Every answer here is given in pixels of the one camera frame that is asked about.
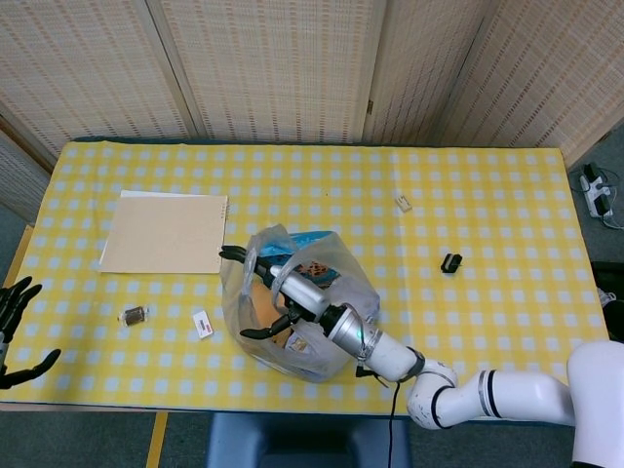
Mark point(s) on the yellow white checkered tablecloth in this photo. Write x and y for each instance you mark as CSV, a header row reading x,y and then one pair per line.
x,y
487,317

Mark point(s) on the black equipment beside table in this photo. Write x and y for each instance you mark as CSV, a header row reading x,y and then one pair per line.
x,y
612,278

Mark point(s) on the translucent plastic bag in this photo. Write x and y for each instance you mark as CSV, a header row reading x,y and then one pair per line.
x,y
348,285

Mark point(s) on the orange brown item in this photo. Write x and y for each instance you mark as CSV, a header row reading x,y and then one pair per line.
x,y
261,304

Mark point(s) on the yellow floor tape strip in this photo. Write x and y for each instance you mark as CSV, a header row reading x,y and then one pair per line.
x,y
157,439

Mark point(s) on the teal box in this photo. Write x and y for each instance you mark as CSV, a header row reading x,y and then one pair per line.
x,y
307,240

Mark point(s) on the small white box red label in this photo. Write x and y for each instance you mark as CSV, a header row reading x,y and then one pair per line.
x,y
204,324

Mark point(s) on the white power strip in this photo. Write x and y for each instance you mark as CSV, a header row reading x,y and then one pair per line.
x,y
596,187

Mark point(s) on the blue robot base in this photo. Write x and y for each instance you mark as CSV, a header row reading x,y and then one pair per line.
x,y
302,441

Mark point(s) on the small black clip device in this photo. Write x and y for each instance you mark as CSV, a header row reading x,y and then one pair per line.
x,y
451,263

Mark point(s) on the small white eraser block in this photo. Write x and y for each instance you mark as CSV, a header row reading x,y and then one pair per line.
x,y
403,203

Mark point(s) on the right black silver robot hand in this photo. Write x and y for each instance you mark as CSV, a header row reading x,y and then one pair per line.
x,y
304,292

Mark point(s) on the white paper sheet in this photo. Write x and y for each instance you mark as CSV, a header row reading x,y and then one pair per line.
x,y
146,193

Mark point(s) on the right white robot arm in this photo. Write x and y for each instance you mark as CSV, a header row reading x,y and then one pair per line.
x,y
512,395

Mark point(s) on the woven bamboo folding screen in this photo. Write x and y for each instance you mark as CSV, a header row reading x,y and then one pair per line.
x,y
273,63

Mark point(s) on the brown wrapped candy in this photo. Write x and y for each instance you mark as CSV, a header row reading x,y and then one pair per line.
x,y
133,315

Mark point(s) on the tan manila folder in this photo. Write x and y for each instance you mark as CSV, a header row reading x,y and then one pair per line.
x,y
166,234

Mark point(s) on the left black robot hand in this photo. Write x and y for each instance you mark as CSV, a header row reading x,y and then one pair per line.
x,y
14,302

